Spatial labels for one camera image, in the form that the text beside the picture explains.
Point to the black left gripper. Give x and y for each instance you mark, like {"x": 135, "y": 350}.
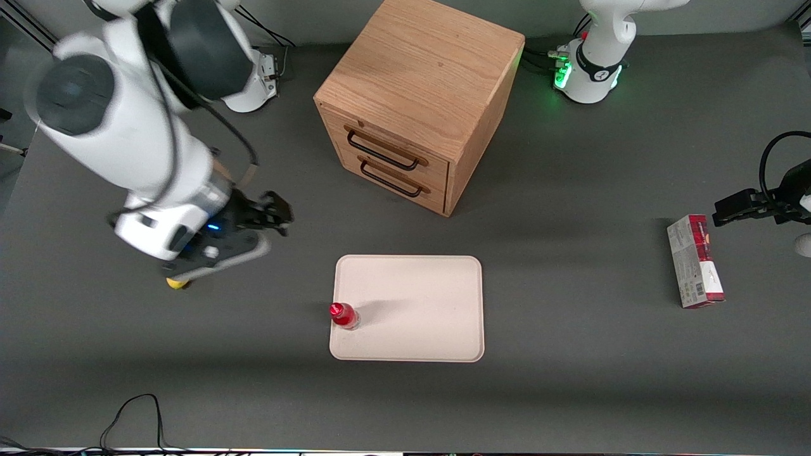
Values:
{"x": 787, "y": 194}

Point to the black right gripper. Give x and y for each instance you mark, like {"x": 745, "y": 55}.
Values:
{"x": 242, "y": 215}

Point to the red coke bottle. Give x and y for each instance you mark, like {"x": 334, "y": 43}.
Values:
{"x": 344, "y": 315}

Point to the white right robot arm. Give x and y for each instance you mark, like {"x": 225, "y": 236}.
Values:
{"x": 127, "y": 133}

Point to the cream plastic tray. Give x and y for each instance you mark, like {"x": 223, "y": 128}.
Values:
{"x": 418, "y": 304}

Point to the red plaid cardboard box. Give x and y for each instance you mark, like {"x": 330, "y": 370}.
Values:
{"x": 694, "y": 266}

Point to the yellow lemon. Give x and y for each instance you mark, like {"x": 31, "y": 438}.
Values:
{"x": 177, "y": 284}

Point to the wooden drawer cabinet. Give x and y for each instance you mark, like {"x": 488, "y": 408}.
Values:
{"x": 418, "y": 69}

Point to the black frame rail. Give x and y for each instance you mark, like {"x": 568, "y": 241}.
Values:
{"x": 25, "y": 20}

